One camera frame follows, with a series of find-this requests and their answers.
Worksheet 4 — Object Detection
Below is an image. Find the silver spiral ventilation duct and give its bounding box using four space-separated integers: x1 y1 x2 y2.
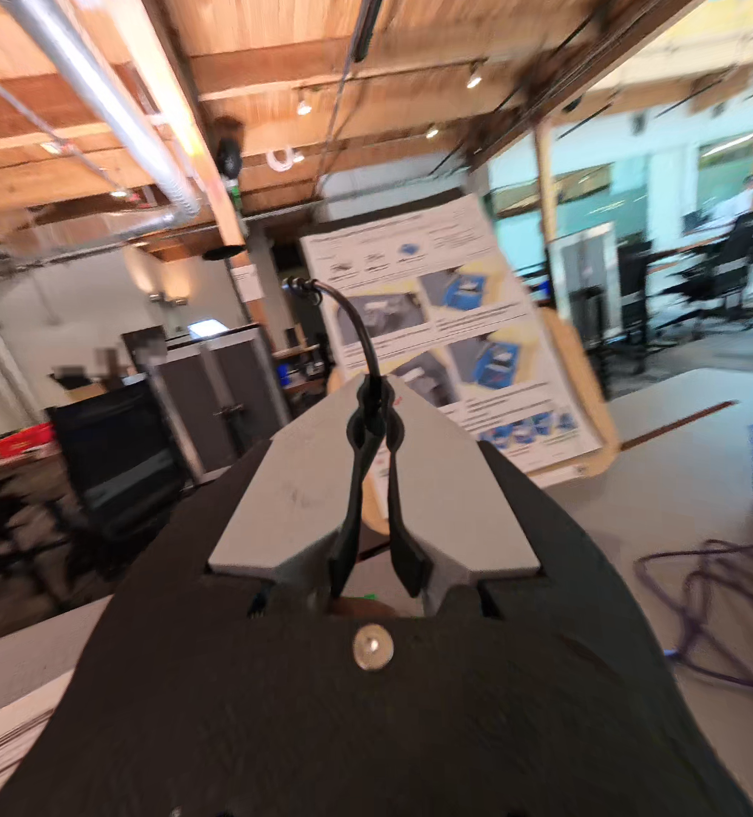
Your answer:
0 0 204 269

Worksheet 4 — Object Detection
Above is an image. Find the grey usb hub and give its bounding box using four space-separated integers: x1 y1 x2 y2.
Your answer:
282 276 393 467

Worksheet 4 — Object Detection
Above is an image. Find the printed instruction sheet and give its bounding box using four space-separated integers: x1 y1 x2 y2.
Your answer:
300 194 604 473

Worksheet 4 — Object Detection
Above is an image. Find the black office chair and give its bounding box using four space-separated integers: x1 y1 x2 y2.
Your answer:
48 380 192 556

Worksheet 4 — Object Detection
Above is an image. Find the purple braided usb cable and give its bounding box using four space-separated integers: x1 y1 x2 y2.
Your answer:
635 539 753 700

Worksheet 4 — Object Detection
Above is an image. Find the black round ceiling device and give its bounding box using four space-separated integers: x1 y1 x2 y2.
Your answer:
216 135 245 178

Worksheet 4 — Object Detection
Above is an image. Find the grey metal cabinet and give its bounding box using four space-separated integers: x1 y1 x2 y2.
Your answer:
153 322 291 473

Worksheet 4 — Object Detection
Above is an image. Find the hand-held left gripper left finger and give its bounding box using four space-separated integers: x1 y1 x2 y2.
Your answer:
206 375 372 608

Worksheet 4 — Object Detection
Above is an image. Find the red storage bin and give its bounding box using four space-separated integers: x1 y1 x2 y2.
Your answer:
0 421 56 462

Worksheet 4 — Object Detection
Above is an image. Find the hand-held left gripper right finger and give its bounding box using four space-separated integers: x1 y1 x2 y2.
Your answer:
384 375 542 611

